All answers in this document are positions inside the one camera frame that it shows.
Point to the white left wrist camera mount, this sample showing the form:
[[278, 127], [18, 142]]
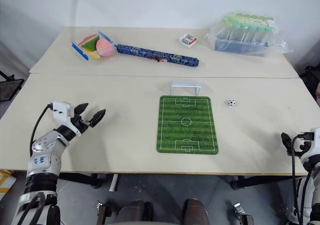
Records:
[[61, 111]]

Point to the small white battery box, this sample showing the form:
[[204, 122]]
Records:
[[188, 40]]

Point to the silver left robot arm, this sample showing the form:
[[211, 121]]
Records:
[[43, 155]]

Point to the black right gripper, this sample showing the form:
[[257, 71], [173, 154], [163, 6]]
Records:
[[298, 148]]

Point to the dark rounded brown shape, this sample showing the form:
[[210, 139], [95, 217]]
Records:
[[135, 212], [197, 212]]

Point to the white table leg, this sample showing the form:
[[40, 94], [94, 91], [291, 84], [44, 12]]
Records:
[[114, 182]]

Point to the black mesh stand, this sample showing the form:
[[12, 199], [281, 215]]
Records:
[[10, 87]]

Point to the black equipment by table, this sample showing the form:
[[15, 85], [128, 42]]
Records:
[[310, 78]]

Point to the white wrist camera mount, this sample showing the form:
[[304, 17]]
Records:
[[315, 137], [61, 111]]

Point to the tiny soccer ball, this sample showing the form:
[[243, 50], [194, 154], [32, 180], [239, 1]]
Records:
[[232, 102]]

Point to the yellow and white floor object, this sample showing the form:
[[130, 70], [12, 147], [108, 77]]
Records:
[[5, 183]]

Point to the black table frame foot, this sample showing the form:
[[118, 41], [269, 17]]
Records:
[[262, 181], [80, 178]]

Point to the small white goal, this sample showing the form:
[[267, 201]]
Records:
[[185, 85]]

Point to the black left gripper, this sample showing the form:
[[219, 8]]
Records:
[[79, 125]]

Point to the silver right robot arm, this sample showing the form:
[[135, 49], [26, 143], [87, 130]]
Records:
[[312, 175]]

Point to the blue patterned scroll tube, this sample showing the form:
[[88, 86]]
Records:
[[157, 55]]

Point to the blue rack of capped tubes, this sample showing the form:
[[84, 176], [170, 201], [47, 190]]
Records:
[[241, 38]]

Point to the bagged rack of tubes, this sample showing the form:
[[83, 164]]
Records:
[[277, 45]]

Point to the yellow toy fruit piece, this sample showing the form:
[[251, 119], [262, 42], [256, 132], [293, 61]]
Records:
[[94, 55]]

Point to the pink toy peach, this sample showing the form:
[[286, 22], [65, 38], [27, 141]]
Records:
[[104, 48]]

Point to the green soccer field mat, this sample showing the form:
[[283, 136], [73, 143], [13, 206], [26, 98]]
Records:
[[187, 125]]

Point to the metal clamp bracket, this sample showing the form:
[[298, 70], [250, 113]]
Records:
[[241, 213], [103, 213]]

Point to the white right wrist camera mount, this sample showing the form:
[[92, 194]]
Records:
[[315, 137]]

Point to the clear box with blue clips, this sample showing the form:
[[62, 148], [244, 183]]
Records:
[[85, 52]]

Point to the toy watermelon slice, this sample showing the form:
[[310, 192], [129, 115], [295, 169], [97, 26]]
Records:
[[88, 43]]

